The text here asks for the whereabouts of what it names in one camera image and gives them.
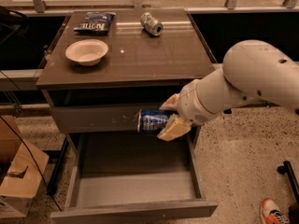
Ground black chair leg caster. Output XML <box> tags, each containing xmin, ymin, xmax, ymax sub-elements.
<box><xmin>277</xmin><ymin>161</ymin><xmax>299</xmax><ymax>203</ymax></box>

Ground orange white sneaker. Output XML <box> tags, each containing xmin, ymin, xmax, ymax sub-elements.
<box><xmin>260</xmin><ymin>198</ymin><xmax>291</xmax><ymax>224</ymax></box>

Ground brown cardboard box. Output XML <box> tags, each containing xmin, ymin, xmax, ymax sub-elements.
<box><xmin>0</xmin><ymin>116</ymin><xmax>49</xmax><ymax>219</ymax></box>

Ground grey drawer cabinet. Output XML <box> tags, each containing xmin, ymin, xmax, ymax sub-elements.
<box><xmin>36</xmin><ymin>8</ymin><xmax>213</xmax><ymax>146</ymax></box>

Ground open grey middle drawer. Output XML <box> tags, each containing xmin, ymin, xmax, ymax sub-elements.
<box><xmin>50</xmin><ymin>132</ymin><xmax>217</xmax><ymax>224</ymax></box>

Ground silver soda can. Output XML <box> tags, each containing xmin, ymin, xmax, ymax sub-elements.
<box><xmin>140</xmin><ymin>12</ymin><xmax>164</xmax><ymax>36</ymax></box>

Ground black table leg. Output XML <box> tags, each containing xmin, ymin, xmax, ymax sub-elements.
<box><xmin>46</xmin><ymin>139</ymin><xmax>69</xmax><ymax>196</ymax></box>

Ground white paper bowl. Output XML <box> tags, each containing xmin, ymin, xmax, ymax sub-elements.
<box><xmin>65</xmin><ymin>39</ymin><xmax>108</xmax><ymax>66</ymax></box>

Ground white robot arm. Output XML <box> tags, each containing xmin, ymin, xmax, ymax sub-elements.
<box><xmin>158</xmin><ymin>40</ymin><xmax>299</xmax><ymax>141</ymax></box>

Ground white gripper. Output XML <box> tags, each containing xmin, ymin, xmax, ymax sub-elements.
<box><xmin>157</xmin><ymin>79</ymin><xmax>218</xmax><ymax>141</ymax></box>

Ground blue pepsi can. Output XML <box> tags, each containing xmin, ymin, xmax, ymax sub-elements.
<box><xmin>137</xmin><ymin>109</ymin><xmax>172</xmax><ymax>134</ymax></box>

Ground blue chip bag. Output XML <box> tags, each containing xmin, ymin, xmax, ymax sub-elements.
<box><xmin>74</xmin><ymin>12</ymin><xmax>115</xmax><ymax>35</ymax></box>

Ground black cable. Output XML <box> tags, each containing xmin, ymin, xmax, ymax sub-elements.
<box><xmin>0</xmin><ymin>68</ymin><xmax>64</xmax><ymax>212</ymax></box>

